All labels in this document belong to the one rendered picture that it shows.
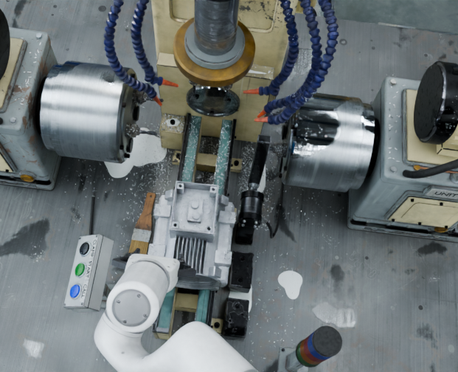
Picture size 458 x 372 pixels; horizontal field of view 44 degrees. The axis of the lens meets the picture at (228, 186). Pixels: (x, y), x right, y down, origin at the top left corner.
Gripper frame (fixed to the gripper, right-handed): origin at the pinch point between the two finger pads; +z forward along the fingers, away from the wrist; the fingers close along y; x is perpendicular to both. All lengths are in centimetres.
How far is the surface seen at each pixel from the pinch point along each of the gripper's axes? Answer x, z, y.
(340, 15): 93, 190, 60
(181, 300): -17.7, 28.1, 4.6
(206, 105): 34, 41, 4
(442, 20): 98, 193, 115
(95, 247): -1.8, 9.5, -15.6
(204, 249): 0.9, 10.8, 9.2
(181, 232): 4.8, 7.6, 3.5
